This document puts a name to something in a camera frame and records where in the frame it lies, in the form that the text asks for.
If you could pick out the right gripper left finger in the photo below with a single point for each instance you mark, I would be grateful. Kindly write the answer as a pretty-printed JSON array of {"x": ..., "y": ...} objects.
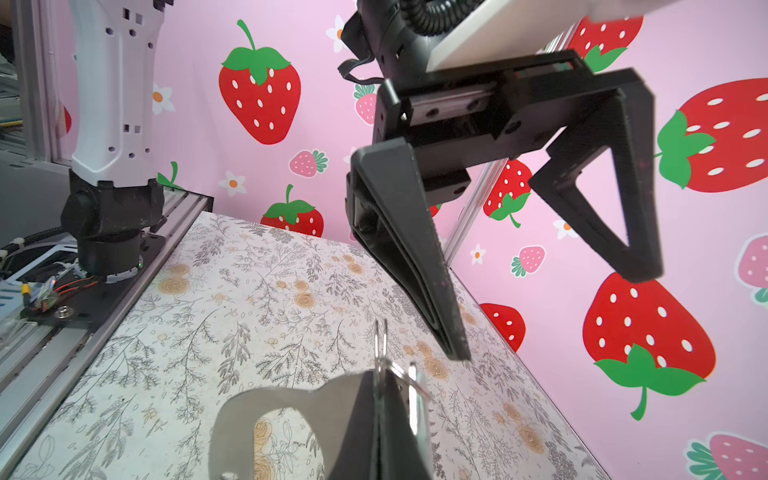
[{"x": 357, "y": 457}]

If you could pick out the right aluminium corner post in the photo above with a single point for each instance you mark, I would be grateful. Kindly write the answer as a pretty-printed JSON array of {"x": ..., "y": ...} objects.
[{"x": 491, "y": 173}]

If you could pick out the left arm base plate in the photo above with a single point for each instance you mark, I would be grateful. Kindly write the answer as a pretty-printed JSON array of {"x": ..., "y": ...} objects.
[{"x": 78, "y": 282}]

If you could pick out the small silver key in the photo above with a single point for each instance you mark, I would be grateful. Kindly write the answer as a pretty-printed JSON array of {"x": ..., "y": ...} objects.
[{"x": 416, "y": 397}]

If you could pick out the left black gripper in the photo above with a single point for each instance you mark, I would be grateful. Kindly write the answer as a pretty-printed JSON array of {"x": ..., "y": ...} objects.
[{"x": 431, "y": 128}]

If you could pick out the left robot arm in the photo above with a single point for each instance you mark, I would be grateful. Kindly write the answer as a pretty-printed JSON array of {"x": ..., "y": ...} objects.
[{"x": 114, "y": 193}]

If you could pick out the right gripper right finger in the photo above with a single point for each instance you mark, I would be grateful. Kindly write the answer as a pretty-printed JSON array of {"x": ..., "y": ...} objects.
[{"x": 398, "y": 455}]

